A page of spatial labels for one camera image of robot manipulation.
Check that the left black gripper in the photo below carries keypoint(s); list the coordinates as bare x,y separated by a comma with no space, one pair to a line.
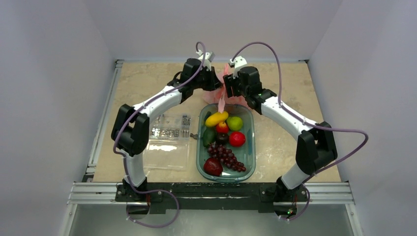
214,83

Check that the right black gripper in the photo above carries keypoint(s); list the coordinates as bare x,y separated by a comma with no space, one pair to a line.
228,87

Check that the pink plastic bag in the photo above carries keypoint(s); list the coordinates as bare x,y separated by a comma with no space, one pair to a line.
219,96

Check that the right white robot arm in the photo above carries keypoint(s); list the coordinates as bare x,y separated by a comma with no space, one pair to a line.
315,141

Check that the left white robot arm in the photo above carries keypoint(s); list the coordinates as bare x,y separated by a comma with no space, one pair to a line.
131,128

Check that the green fake apple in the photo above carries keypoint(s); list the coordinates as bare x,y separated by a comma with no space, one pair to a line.
234,123

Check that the yellow fake mango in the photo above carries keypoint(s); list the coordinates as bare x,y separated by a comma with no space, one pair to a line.
216,118

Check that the red fake tomato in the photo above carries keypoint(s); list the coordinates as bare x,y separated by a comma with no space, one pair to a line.
237,139

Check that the dark purple fake plum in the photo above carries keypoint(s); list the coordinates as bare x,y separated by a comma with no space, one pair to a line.
222,138

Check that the green fake avocado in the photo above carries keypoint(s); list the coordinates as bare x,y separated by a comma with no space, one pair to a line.
208,136

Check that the purple fake grape bunch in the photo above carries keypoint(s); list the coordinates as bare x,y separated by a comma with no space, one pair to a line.
226,157

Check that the dark red fake apple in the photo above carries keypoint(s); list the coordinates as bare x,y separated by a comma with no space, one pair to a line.
213,167

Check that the small red yellow fruit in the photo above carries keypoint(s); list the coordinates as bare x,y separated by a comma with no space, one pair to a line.
222,127

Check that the clear plastic screw box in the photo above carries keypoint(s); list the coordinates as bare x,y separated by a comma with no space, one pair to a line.
168,146

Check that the teal plastic bin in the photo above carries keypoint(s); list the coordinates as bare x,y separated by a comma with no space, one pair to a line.
244,154

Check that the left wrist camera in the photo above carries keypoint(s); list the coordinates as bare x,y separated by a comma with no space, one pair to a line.
206,59

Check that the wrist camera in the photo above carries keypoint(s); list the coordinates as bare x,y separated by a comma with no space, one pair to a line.
237,63
206,59

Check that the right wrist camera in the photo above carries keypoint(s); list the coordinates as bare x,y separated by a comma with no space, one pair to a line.
237,63

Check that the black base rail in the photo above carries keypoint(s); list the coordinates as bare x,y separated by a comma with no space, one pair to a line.
261,197

